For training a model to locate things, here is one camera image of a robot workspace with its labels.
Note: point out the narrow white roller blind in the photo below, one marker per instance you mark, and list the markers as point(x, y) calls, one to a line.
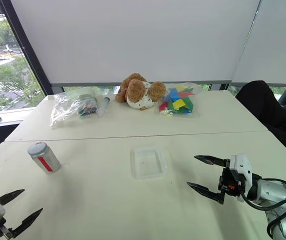
point(275, 42)

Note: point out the black cloth covered chair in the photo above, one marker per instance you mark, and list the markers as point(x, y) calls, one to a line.
point(270, 112)

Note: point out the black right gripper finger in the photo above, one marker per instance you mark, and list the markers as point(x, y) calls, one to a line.
point(204, 191)
point(209, 160)

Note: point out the large white roller blind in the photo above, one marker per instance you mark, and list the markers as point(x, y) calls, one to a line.
point(137, 37)

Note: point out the brown teddy bear plush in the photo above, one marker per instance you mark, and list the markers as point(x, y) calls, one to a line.
point(139, 91)

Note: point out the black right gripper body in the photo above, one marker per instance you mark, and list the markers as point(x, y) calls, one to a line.
point(229, 183)

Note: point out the white jar with red label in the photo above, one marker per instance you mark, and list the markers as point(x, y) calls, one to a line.
point(46, 161)

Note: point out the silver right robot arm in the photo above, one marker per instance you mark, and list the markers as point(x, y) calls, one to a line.
point(283, 200)

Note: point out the dark window frame post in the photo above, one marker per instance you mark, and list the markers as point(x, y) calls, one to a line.
point(25, 45)

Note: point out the grey bottle cap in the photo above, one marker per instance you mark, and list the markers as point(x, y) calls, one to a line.
point(36, 148)

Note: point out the plastic bag of coloured pieces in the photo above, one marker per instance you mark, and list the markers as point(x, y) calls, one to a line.
point(179, 100)

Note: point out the clear plastic bag with items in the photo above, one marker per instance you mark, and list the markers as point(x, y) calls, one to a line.
point(72, 106)

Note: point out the clear plastic tray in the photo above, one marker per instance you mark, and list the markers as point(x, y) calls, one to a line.
point(149, 162)

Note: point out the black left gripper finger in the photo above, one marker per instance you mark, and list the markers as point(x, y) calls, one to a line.
point(28, 221)
point(10, 196)

